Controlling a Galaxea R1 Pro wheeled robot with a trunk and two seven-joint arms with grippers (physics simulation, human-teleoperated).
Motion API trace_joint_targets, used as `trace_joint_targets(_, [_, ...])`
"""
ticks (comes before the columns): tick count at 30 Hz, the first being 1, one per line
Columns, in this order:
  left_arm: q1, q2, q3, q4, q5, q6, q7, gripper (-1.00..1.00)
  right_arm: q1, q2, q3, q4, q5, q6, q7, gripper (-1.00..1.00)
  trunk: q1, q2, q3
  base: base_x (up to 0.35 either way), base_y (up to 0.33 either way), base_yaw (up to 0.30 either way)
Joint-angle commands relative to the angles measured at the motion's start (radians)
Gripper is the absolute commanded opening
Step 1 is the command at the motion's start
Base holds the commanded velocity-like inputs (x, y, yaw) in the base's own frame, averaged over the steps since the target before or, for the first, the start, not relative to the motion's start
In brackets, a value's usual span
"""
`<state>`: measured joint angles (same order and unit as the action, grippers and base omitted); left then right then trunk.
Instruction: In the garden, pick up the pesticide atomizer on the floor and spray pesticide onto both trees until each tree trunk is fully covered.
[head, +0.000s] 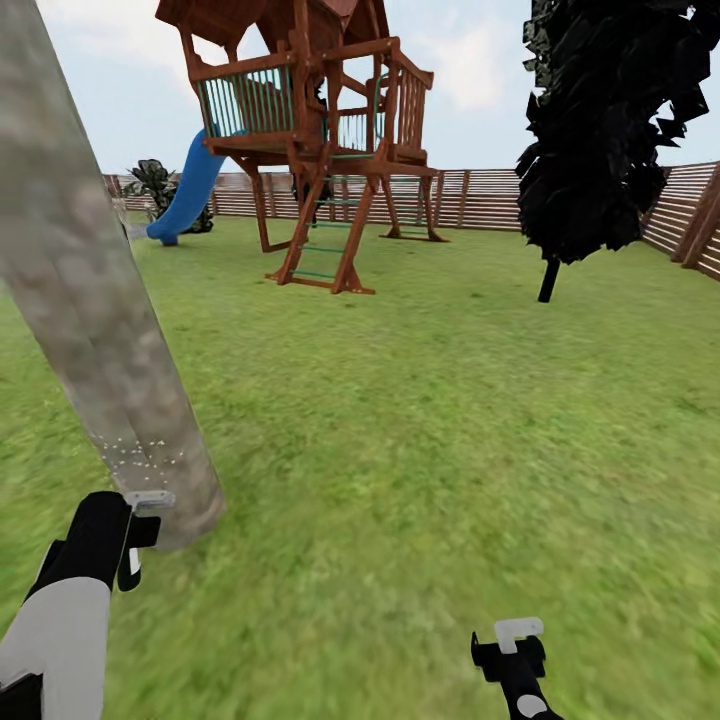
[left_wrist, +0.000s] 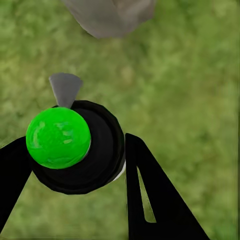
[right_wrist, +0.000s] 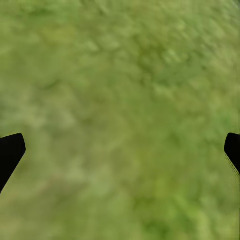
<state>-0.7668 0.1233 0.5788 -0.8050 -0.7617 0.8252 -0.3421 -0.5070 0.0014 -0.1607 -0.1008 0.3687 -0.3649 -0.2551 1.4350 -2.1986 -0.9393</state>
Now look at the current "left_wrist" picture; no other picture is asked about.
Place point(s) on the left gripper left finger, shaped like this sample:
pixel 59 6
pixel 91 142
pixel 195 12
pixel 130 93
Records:
pixel 15 170

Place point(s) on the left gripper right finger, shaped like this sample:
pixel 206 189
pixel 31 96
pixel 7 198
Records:
pixel 174 220

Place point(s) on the tree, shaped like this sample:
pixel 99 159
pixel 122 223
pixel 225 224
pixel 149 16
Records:
pixel 111 18

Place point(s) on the pesticide atomizer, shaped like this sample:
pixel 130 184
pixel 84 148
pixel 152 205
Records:
pixel 77 146

